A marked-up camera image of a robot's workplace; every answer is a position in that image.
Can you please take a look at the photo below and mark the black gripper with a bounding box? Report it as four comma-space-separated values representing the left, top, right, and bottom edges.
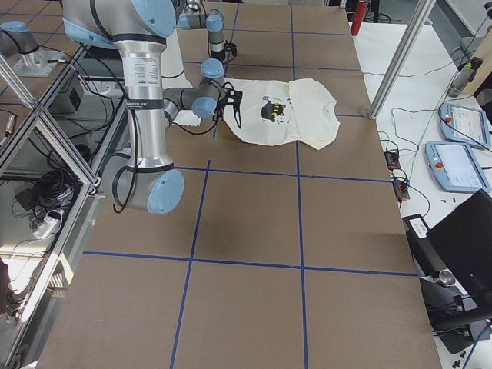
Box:
213, 86, 243, 129
224, 41, 238, 58

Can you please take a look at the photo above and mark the cream long-sleeve cat shirt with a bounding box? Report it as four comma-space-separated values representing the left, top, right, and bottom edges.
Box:
224, 78, 340, 150

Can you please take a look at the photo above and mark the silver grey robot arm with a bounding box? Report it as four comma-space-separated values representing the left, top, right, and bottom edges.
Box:
178, 0, 238, 62
63, 1, 242, 214

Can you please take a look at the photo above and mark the red fire extinguisher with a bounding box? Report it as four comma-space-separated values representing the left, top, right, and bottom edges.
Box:
351, 0, 368, 36

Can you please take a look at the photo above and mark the upper orange black adapter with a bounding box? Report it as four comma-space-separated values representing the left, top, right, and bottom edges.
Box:
384, 150, 401, 171

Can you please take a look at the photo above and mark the orange black adapter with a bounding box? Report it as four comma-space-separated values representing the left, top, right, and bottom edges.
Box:
392, 178, 410, 203
384, 150, 401, 171

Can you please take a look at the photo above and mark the lower orange black adapter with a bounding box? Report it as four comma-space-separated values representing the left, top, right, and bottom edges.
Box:
392, 178, 410, 203

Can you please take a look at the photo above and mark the white power strip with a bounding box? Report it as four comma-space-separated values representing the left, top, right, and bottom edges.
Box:
32, 215, 61, 239

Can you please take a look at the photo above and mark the lower blue teach pendant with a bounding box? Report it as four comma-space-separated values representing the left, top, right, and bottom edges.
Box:
424, 141, 491, 193

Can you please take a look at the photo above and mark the blue teach pendant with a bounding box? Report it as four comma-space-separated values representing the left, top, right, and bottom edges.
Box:
424, 141, 491, 193
438, 102, 491, 149

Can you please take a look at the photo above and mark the clear water bottle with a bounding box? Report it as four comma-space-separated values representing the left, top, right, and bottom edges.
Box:
447, 57, 483, 98

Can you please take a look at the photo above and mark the upper blue teach pendant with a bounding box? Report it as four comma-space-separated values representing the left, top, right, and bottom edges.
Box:
438, 102, 491, 149

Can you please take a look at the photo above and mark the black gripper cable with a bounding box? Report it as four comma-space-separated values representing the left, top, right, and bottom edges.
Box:
112, 103, 231, 214

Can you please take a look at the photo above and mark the aluminium frame cabinet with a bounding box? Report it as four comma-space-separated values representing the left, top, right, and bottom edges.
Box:
1, 45, 126, 368

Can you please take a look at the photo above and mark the aluminium frame post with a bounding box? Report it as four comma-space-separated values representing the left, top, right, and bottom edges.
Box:
367, 0, 436, 119

